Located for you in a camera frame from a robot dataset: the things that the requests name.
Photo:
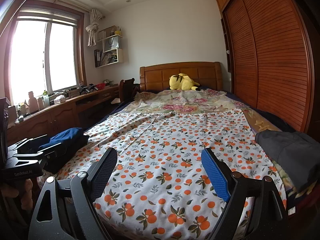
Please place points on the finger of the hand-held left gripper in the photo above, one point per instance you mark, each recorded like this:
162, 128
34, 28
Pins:
37, 156
30, 143

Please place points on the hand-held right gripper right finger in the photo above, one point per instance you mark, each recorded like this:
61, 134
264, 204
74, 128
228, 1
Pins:
215, 177

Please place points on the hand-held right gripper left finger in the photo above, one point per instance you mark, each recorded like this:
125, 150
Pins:
105, 172

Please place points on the blue suit jacket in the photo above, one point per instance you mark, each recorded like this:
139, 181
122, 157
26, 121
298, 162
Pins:
66, 136

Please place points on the person's left hand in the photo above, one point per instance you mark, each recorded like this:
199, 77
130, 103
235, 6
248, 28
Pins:
26, 195

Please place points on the black garment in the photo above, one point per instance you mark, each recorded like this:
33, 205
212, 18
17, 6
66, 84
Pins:
70, 155

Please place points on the white bottle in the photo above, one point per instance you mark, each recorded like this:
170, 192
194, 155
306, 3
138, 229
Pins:
32, 103

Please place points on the wooden sideboard with clutter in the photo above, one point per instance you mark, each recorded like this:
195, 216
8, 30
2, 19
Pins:
65, 115

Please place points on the green capped bottle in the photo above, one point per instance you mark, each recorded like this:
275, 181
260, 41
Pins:
46, 100

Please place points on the tissue box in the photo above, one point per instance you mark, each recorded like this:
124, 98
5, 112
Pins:
60, 99

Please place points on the wooden bed with floral sheet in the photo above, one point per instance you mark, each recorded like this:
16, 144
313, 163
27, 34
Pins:
162, 155

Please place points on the brown patterned quilt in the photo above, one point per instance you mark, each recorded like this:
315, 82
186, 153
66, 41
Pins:
262, 122

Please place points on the grey garment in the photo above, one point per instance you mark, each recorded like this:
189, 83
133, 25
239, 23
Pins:
287, 152

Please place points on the black gadgets on desk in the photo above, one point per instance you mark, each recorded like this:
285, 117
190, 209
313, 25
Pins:
87, 89

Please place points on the floral blanket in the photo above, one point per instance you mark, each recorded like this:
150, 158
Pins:
185, 102

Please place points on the wooden chair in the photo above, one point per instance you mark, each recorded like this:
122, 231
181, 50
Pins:
127, 90

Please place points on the red basket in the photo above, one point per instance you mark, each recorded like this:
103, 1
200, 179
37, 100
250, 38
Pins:
100, 87

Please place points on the window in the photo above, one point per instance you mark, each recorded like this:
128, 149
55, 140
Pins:
42, 57

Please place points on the yellow plush toy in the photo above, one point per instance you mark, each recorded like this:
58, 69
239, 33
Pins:
181, 82

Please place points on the wooden headboard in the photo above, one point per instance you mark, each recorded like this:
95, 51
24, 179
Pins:
155, 76

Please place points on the white paper bag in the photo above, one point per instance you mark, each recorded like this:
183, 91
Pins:
112, 43

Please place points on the tied beige curtain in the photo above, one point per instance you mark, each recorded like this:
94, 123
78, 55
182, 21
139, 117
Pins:
93, 28

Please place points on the wooden louvered wardrobe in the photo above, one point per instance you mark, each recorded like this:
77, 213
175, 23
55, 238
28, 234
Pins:
272, 55

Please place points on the white wall shelf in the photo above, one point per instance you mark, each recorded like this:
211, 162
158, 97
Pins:
120, 57

